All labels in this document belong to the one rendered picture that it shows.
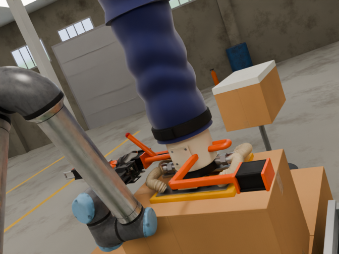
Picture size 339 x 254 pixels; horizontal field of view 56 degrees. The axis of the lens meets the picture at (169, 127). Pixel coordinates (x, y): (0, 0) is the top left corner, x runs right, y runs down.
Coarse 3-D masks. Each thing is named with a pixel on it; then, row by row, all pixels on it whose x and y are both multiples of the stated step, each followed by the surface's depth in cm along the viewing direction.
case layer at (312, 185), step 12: (312, 168) 179; (300, 180) 172; (312, 180) 168; (324, 180) 171; (300, 192) 162; (312, 192) 158; (324, 192) 165; (312, 204) 149; (324, 204) 159; (312, 216) 141; (324, 216) 154; (312, 228) 134; (324, 228) 148; (312, 240) 127; (96, 252) 180; (108, 252) 175; (120, 252) 171; (312, 252) 122
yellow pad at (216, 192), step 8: (232, 184) 106; (168, 192) 117; (176, 192) 115; (184, 192) 112; (192, 192) 110; (200, 192) 108; (208, 192) 107; (216, 192) 105; (224, 192) 103; (232, 192) 101; (152, 200) 118; (160, 200) 116; (168, 200) 114; (176, 200) 113; (184, 200) 111; (192, 200) 109
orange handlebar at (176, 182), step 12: (216, 144) 115; (228, 144) 109; (156, 156) 125; (168, 156) 121; (192, 156) 109; (180, 168) 103; (180, 180) 94; (192, 180) 91; (204, 180) 88; (216, 180) 86; (228, 180) 85
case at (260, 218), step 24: (288, 168) 122; (144, 192) 132; (264, 192) 97; (288, 192) 114; (168, 216) 106; (192, 216) 101; (216, 216) 97; (240, 216) 94; (264, 216) 90; (288, 216) 107; (144, 240) 115; (168, 240) 110; (192, 240) 105; (216, 240) 101; (240, 240) 97; (264, 240) 93; (288, 240) 101
